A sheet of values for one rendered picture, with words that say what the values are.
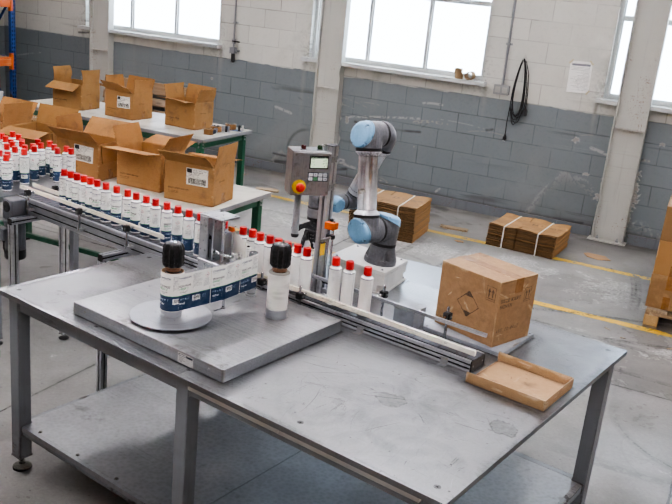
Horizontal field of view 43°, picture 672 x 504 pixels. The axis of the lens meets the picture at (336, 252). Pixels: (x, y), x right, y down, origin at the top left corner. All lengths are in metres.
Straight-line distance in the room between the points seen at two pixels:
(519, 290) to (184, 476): 1.44
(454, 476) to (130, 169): 3.59
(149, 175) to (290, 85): 4.47
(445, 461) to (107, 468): 1.53
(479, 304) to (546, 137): 5.48
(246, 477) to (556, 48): 6.10
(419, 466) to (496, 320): 0.96
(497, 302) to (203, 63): 7.49
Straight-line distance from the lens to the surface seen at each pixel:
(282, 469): 3.59
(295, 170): 3.50
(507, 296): 3.33
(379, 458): 2.55
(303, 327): 3.24
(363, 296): 3.37
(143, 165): 5.50
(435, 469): 2.54
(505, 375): 3.19
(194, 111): 7.70
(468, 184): 9.00
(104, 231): 4.40
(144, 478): 3.52
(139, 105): 8.06
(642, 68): 8.48
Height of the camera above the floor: 2.13
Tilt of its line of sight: 17 degrees down
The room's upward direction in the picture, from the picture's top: 6 degrees clockwise
